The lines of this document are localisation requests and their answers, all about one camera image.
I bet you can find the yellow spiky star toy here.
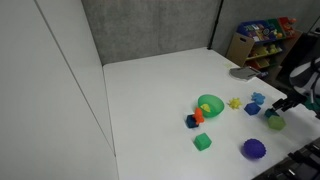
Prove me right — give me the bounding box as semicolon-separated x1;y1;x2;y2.
227;97;243;111

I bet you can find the green camera mount plate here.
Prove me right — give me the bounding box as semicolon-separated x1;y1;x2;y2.
303;99;320;113

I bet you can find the dark blue toy cube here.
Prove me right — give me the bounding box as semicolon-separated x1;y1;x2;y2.
185;114;200;129

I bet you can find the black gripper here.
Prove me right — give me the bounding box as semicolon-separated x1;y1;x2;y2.
271;91;307;113

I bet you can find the light blue toy figure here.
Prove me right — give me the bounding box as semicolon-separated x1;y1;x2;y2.
251;91;267;106

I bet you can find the lime green toy cube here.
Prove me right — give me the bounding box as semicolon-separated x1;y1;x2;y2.
267;115;287;131

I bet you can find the orange toy figure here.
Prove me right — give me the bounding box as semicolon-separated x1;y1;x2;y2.
193;107;205;126

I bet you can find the green translucent bowl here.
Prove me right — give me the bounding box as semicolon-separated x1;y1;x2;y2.
197;93;225;119

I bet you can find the blue toy bin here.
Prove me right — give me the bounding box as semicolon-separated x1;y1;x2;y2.
236;20;280;43

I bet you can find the black office chair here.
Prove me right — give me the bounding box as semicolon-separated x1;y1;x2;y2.
275;30;320;98

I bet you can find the black base platform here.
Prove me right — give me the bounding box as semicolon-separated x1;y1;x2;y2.
252;137;320;180

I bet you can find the black vertical pole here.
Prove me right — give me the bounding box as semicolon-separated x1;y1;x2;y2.
206;0;224;51

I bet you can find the purple spiky ball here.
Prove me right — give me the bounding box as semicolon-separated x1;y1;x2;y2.
242;138;267;160

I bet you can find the grey metal mounting plate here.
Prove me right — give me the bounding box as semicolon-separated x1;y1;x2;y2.
229;66;263;82

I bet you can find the yellow toy piece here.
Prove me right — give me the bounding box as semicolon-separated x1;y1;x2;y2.
200;103;212;113

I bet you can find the teal green toy animal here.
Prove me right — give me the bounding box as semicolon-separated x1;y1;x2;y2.
264;108;280;119

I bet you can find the wooden toy storage shelf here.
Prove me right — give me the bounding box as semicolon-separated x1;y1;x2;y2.
226;16;303;80

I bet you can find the red toy bin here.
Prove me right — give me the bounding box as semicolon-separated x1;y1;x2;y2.
278;16;297;38

